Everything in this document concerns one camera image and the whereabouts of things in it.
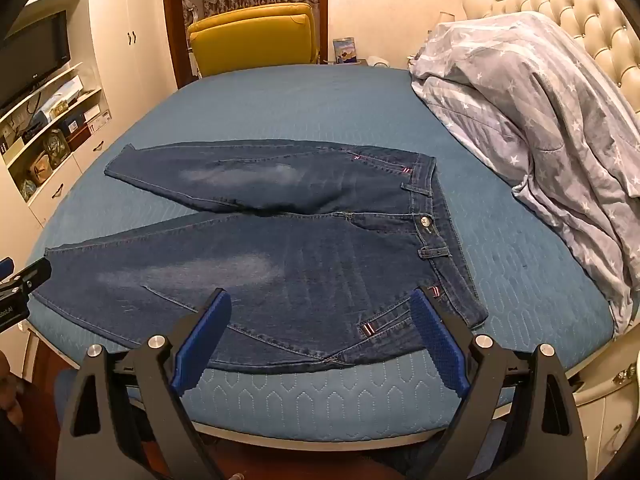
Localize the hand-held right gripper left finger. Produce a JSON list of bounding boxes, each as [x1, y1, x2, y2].
[[55, 287, 233, 480]]

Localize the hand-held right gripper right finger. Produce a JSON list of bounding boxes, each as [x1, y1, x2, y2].
[[409, 286, 588, 480]]

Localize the blue denim pants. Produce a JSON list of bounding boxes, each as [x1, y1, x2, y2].
[[32, 143, 489, 373]]

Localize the gold patterned bag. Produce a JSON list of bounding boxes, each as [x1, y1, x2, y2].
[[42, 127, 68, 163]]

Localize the dark red box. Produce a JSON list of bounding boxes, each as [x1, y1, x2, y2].
[[65, 125, 92, 152]]

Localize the black and white box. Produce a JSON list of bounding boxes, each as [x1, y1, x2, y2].
[[85, 107, 111, 133]]

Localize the white bedside cabinet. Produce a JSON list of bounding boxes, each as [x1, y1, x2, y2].
[[570, 350, 640, 466]]

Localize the long white box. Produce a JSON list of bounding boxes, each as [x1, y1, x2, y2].
[[37, 76, 83, 121]]

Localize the black flat television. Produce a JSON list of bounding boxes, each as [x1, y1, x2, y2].
[[0, 9, 72, 111]]

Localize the white wardrobe with shelves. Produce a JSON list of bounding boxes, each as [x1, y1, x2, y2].
[[0, 0, 178, 226]]

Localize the grey star-print duvet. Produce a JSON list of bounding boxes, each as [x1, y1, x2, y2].
[[407, 11, 640, 336]]

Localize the yellow armchair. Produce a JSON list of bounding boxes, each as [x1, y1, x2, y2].
[[187, 2, 321, 78]]

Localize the small picture box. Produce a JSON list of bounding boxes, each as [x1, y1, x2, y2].
[[332, 37, 360, 65]]

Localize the cream tufted headboard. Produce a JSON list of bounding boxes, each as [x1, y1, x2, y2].
[[462, 0, 640, 116]]

